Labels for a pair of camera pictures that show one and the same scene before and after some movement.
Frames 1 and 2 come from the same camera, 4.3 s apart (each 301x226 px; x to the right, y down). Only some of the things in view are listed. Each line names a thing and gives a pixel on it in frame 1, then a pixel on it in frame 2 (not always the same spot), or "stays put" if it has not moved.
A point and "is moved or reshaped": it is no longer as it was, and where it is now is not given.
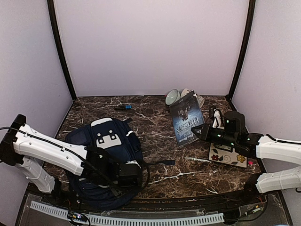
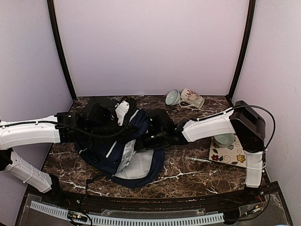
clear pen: x=198 y=159 stays put
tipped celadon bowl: x=172 y=97 stays put
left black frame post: x=51 y=6 stays put
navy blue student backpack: x=115 y=136 is moved or reshaped
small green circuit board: x=77 y=217 stays put
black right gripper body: x=228 y=140 → x=154 y=140
